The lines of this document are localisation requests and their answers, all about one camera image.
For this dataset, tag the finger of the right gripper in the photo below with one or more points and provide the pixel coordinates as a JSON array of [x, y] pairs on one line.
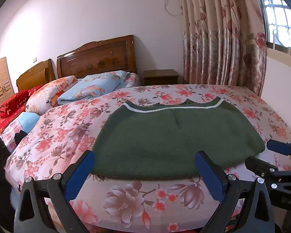
[[279, 147], [259, 167]]

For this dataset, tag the dark garment on bed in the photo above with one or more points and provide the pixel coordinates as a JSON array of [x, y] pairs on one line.
[[19, 136]]

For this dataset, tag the dark wooden nightstand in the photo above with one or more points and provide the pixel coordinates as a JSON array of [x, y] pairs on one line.
[[161, 77]]

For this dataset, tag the floral pink bed quilt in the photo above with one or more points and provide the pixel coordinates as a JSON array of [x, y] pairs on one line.
[[63, 133]]

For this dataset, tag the window with metal bars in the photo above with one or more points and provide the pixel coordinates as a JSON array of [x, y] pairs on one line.
[[277, 20]]

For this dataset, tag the light blue folded cloth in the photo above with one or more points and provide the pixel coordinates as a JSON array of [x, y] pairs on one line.
[[25, 121]]

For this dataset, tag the orange floral pillow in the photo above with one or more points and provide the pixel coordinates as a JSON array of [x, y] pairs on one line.
[[46, 97]]

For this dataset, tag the floral pink curtain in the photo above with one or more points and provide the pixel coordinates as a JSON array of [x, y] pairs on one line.
[[224, 43]]

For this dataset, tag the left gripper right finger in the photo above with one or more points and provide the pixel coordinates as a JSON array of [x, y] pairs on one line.
[[256, 215]]

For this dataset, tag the folded light blue quilt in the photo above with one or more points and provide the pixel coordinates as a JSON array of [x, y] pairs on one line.
[[97, 85]]

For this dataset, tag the red blanket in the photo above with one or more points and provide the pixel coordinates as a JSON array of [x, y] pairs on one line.
[[14, 106]]

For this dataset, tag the dark wooden headboard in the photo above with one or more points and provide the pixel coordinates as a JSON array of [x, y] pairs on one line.
[[98, 57]]

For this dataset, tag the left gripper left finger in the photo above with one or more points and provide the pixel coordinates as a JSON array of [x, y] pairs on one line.
[[32, 214]]

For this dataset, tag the light wooden headboard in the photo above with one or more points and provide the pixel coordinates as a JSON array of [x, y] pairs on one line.
[[40, 74]]

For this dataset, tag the green and white knit sweater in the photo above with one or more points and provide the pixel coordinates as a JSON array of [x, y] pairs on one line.
[[159, 142]]

